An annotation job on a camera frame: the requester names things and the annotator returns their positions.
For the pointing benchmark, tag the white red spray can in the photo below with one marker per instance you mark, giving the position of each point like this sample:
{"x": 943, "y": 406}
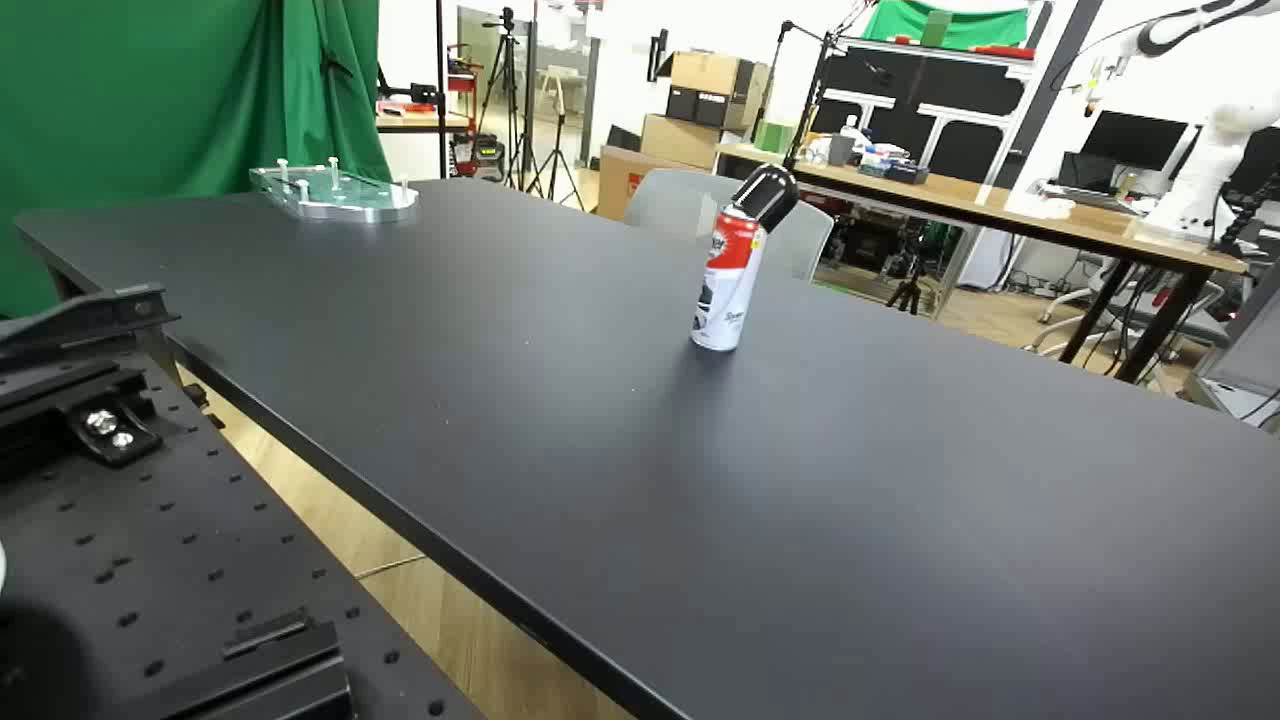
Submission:
{"x": 725, "y": 286}

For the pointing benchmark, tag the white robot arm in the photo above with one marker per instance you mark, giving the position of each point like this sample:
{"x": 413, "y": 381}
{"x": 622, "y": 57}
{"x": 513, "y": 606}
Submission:
{"x": 1223, "y": 165}

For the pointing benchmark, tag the grey chair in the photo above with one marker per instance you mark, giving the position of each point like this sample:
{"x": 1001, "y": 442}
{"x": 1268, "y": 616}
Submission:
{"x": 675, "y": 202}

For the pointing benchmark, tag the large brown cardboard box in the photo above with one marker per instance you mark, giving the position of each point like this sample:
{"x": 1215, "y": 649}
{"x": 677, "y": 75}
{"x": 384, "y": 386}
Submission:
{"x": 624, "y": 180}

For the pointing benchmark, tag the tan cardboard box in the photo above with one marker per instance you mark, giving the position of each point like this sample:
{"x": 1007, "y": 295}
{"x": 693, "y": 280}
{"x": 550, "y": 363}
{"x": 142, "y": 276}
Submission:
{"x": 683, "y": 139}

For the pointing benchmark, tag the light stand tripod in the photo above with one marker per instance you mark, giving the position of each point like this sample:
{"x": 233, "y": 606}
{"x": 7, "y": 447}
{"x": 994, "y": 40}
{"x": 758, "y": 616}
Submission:
{"x": 554, "y": 144}

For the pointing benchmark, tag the small black tripod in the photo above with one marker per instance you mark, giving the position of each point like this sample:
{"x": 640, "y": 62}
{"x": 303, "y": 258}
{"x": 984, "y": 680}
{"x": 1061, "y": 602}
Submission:
{"x": 910, "y": 280}

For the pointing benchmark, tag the cardboard box with black items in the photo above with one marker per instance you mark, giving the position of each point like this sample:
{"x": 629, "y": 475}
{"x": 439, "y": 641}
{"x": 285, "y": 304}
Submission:
{"x": 714, "y": 82}

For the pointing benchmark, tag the small wooden side table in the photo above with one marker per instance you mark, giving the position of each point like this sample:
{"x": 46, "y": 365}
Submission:
{"x": 421, "y": 123}

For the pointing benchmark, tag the clear acrylic plate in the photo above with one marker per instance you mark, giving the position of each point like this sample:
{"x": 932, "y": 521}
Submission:
{"x": 328, "y": 191}

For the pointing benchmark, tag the black shelving rack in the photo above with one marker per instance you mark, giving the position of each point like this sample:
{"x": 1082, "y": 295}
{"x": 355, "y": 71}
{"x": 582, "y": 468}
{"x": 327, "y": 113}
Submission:
{"x": 921, "y": 113}

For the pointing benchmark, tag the long wooden desk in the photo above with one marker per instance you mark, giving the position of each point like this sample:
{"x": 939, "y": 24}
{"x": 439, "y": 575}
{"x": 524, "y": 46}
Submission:
{"x": 1012, "y": 208}

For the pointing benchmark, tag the green cloth on shelf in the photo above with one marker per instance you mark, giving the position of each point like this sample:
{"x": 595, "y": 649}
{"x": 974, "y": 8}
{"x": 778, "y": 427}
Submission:
{"x": 948, "y": 24}

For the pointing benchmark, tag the black flat mounting block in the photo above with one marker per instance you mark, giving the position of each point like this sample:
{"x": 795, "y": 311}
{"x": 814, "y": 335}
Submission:
{"x": 254, "y": 665}

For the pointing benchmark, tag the black clamp with silver screws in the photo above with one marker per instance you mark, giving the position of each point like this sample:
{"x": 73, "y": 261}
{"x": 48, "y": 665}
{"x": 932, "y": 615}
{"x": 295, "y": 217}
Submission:
{"x": 113, "y": 430}

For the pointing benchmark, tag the black perforated breadboard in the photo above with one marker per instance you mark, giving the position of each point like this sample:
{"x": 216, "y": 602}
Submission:
{"x": 145, "y": 563}

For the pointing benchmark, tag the black computer monitor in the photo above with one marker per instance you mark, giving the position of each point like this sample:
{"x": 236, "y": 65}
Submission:
{"x": 1131, "y": 144}

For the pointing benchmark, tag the green backdrop curtain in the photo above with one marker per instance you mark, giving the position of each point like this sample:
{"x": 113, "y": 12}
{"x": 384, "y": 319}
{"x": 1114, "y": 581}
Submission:
{"x": 162, "y": 92}

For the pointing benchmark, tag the black camera tripod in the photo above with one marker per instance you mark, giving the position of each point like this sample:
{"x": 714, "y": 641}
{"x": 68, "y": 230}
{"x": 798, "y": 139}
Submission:
{"x": 501, "y": 65}

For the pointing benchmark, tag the black metal rail mount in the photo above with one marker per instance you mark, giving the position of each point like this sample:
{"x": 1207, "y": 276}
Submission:
{"x": 73, "y": 322}

